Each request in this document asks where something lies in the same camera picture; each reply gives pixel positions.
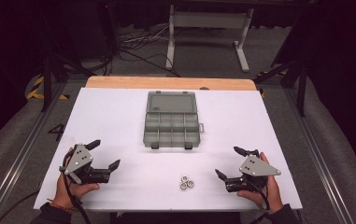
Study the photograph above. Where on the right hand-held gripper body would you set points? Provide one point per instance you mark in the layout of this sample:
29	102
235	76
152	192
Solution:
255	166

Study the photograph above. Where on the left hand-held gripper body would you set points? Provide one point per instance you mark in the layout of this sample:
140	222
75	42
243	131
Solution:
78	159

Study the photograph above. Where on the silver metal nut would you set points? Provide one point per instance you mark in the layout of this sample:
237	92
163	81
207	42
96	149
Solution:
190	183
184	178
183	186

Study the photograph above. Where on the grey plastic compartment box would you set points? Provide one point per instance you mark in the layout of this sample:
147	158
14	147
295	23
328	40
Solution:
171	124

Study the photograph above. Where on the person's right hand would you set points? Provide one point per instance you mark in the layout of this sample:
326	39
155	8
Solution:
272	193

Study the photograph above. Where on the person's left hand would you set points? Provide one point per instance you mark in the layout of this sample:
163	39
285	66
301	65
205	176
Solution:
73	190

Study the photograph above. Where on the white foam board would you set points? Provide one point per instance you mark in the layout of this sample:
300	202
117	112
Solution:
119	118

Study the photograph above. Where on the yellow black floor tape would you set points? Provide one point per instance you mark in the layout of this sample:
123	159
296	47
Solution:
262	92

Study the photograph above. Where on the black tripod stand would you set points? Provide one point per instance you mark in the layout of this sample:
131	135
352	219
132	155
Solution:
48	77

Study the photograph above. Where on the wooden table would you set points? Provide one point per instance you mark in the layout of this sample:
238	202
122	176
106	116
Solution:
153	83

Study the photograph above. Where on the black metal stand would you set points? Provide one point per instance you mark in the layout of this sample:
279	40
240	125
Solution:
300	81

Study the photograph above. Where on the white metal stand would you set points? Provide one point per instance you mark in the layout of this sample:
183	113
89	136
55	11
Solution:
210	20

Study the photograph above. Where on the aluminium floor rail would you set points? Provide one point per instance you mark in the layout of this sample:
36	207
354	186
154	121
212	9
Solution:
319	161
20	158

